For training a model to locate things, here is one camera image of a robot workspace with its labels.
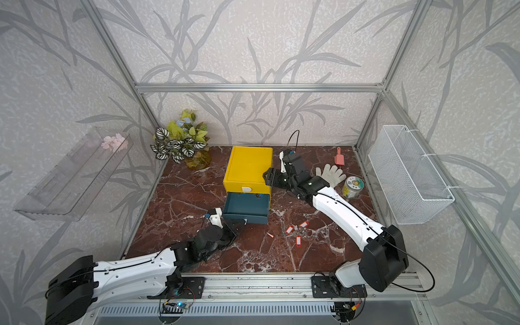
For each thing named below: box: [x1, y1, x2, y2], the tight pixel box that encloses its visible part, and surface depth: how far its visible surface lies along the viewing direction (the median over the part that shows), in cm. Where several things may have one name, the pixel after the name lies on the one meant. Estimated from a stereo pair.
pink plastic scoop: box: [334, 146, 345, 166], surface depth 114 cm
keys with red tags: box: [285, 220, 310, 248], surface depth 90 cm
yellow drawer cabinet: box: [222, 146, 273, 211], surface depth 86 cm
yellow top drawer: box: [223, 181, 272, 195], surface depth 81 cm
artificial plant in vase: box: [150, 109, 212, 170], surface depth 93 cm
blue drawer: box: [222, 192, 271, 225], surface depth 91 cm
